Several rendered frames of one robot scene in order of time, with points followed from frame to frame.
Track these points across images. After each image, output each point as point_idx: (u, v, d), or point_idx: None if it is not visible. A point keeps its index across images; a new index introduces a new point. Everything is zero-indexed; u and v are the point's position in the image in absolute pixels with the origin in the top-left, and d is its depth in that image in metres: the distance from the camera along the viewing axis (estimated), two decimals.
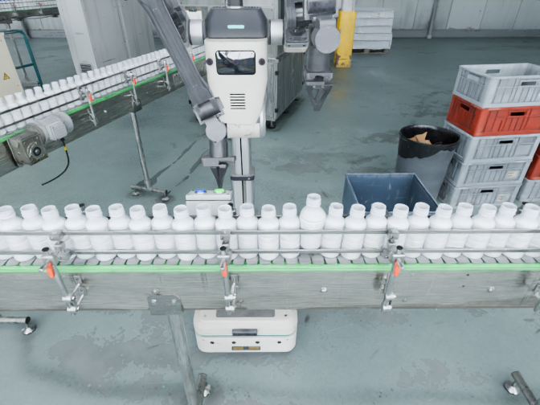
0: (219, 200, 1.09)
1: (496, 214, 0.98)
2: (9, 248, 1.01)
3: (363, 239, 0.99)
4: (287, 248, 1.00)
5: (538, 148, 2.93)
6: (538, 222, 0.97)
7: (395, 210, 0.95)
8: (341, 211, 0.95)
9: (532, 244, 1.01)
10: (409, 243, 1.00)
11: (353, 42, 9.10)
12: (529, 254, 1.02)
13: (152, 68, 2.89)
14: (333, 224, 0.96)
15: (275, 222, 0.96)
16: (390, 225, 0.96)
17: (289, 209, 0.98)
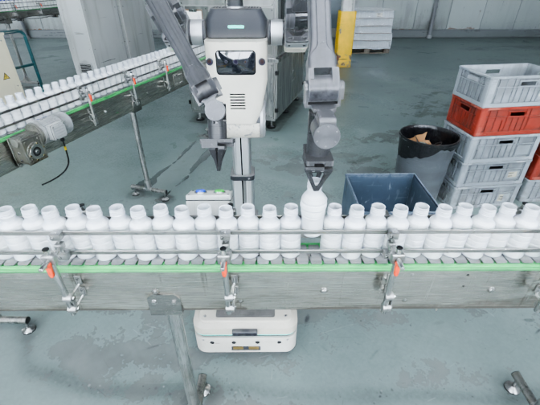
0: (219, 200, 1.09)
1: (496, 214, 0.98)
2: (9, 248, 1.01)
3: (362, 239, 0.98)
4: (288, 248, 1.00)
5: (538, 148, 2.93)
6: (538, 222, 0.97)
7: (395, 210, 0.95)
8: (340, 211, 0.95)
9: (532, 244, 1.01)
10: (409, 243, 1.00)
11: (353, 42, 9.10)
12: (529, 254, 1.02)
13: (152, 68, 2.89)
14: (333, 225, 0.96)
15: (276, 222, 0.96)
16: (390, 225, 0.96)
17: (290, 209, 0.98)
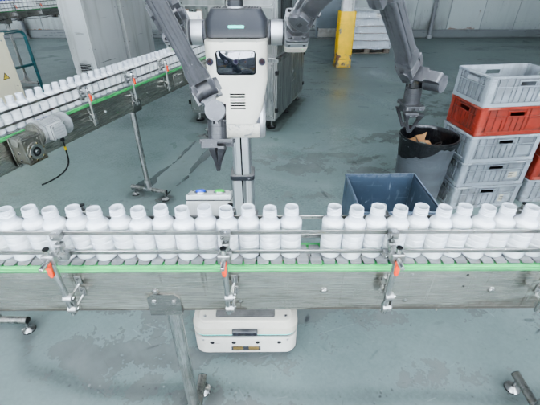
0: (219, 200, 1.09)
1: (496, 214, 0.98)
2: (9, 248, 1.01)
3: (362, 239, 0.98)
4: (288, 248, 1.00)
5: (538, 148, 2.93)
6: (538, 222, 0.97)
7: (395, 210, 0.95)
8: (340, 211, 0.95)
9: (532, 244, 1.01)
10: (409, 243, 1.00)
11: (353, 42, 9.10)
12: (529, 254, 1.02)
13: (152, 68, 2.89)
14: (333, 225, 0.96)
15: (276, 222, 0.96)
16: (390, 225, 0.96)
17: (291, 209, 0.98)
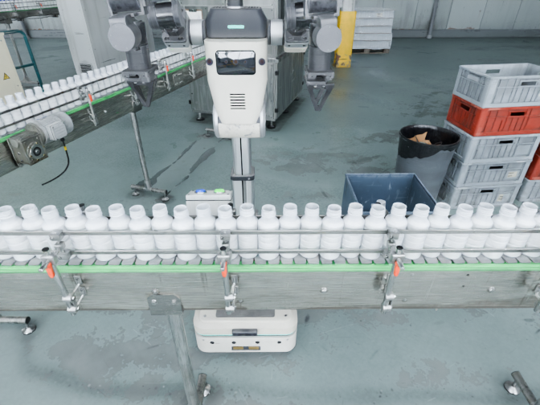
0: (219, 200, 1.09)
1: (473, 214, 0.98)
2: (8, 248, 1.01)
3: (341, 239, 0.98)
4: (287, 248, 1.00)
5: (538, 148, 2.93)
6: (516, 222, 0.97)
7: (372, 210, 0.95)
8: (317, 211, 0.95)
9: (510, 244, 1.01)
10: None
11: (353, 42, 9.10)
12: (507, 254, 1.02)
13: None
14: (309, 225, 0.96)
15: (275, 222, 0.96)
16: (367, 225, 0.96)
17: (289, 209, 0.98)
